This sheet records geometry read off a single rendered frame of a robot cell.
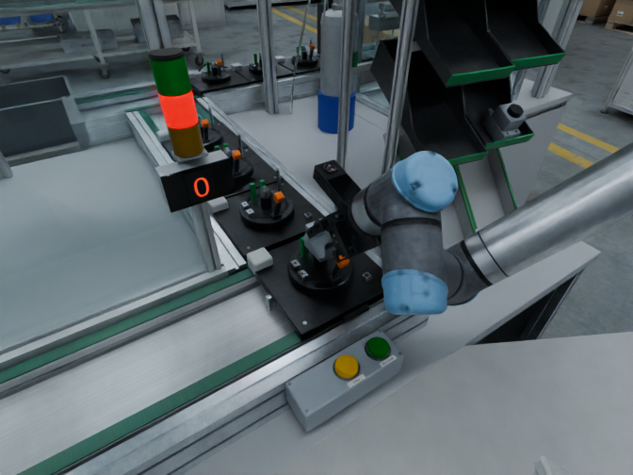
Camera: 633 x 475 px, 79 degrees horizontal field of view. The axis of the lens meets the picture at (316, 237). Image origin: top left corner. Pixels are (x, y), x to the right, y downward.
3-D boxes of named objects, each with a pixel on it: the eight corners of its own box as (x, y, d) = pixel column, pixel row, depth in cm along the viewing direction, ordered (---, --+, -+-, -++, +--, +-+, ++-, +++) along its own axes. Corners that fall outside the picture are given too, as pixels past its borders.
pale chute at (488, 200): (506, 219, 95) (520, 215, 91) (462, 231, 91) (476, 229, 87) (473, 111, 97) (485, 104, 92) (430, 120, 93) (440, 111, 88)
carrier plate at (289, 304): (397, 289, 82) (398, 283, 81) (301, 341, 72) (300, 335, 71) (333, 230, 98) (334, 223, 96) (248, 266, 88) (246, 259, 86)
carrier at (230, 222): (331, 227, 99) (332, 186, 91) (245, 262, 89) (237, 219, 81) (284, 185, 114) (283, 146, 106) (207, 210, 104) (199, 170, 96)
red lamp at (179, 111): (202, 123, 61) (196, 92, 58) (170, 131, 59) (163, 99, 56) (192, 113, 64) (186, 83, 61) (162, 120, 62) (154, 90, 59)
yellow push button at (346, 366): (362, 373, 67) (363, 367, 66) (343, 384, 65) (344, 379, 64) (348, 356, 70) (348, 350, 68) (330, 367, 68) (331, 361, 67)
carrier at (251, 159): (284, 184, 114) (282, 145, 106) (207, 209, 105) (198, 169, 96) (250, 152, 130) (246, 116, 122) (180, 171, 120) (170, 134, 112)
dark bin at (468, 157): (481, 159, 78) (503, 135, 71) (428, 172, 74) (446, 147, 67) (420, 63, 88) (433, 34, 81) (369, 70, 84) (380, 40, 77)
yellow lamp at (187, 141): (208, 153, 64) (202, 124, 61) (178, 160, 62) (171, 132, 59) (198, 141, 67) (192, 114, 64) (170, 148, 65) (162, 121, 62)
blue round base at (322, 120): (361, 128, 165) (364, 93, 156) (331, 137, 159) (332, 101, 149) (340, 116, 175) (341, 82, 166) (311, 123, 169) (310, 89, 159)
